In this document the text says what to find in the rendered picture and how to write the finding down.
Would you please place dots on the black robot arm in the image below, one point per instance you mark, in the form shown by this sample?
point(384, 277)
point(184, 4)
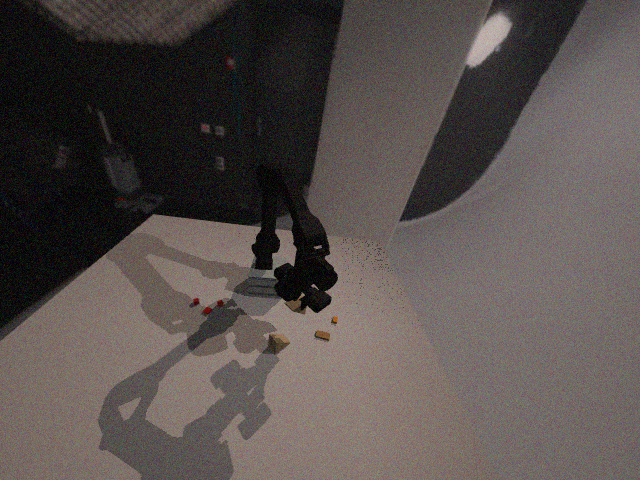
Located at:
point(307, 231)

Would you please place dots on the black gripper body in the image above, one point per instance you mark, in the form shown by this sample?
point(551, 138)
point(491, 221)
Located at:
point(316, 300)

